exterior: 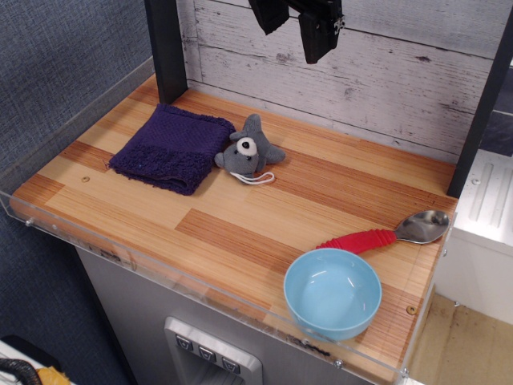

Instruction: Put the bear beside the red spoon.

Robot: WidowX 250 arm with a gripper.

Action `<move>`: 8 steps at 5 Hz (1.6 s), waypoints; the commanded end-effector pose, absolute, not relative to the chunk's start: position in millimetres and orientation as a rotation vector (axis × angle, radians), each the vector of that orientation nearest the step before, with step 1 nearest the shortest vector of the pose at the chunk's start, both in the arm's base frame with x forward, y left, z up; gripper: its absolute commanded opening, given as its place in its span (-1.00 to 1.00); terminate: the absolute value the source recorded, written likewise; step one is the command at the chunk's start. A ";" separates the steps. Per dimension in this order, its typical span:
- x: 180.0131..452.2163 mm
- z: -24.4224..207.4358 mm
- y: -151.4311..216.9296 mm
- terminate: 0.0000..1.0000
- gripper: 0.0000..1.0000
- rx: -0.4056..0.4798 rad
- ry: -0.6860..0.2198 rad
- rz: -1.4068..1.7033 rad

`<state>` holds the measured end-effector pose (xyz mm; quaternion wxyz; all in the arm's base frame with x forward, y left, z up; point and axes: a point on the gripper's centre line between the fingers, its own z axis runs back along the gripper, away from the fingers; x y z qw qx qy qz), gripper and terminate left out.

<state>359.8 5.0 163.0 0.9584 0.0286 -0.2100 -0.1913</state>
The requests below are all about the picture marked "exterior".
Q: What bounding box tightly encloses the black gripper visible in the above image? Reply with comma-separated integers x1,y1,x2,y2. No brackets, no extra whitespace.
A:
248,0,343,64

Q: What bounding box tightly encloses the grey plush bear toy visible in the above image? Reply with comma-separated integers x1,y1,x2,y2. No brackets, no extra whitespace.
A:
214,114,286,185

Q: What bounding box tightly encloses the purple folded towel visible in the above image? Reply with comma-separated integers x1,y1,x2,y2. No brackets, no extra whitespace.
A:
109,103,235,196

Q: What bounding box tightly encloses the light blue plastic bowl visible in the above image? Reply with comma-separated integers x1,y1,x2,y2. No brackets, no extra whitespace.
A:
283,248,382,341

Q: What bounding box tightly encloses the clear acrylic table guard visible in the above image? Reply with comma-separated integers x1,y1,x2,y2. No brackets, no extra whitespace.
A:
10,47,463,384

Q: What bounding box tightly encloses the white ribbed side unit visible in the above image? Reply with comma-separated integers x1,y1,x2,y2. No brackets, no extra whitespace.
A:
434,150,512,324

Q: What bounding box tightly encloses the grey cabinet under table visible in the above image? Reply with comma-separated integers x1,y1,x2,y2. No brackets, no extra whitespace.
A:
79,249,403,384

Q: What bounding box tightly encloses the silver button control panel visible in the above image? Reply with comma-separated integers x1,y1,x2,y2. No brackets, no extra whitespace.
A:
164,317,263,384

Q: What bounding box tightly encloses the left black vertical post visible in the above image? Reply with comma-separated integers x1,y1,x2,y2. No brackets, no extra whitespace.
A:
144,0,188,104

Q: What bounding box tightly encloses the black vertical post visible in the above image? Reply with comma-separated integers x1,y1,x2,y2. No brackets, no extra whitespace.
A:
446,0,513,199
144,0,188,104

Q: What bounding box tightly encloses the right black vertical post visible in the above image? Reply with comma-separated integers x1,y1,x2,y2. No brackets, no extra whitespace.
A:
446,0,513,199

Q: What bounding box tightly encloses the red handled metal spoon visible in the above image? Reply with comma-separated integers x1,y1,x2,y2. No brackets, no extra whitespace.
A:
317,210,450,254

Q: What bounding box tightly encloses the black braided cable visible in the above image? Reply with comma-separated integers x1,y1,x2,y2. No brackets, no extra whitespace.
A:
0,358,40,385

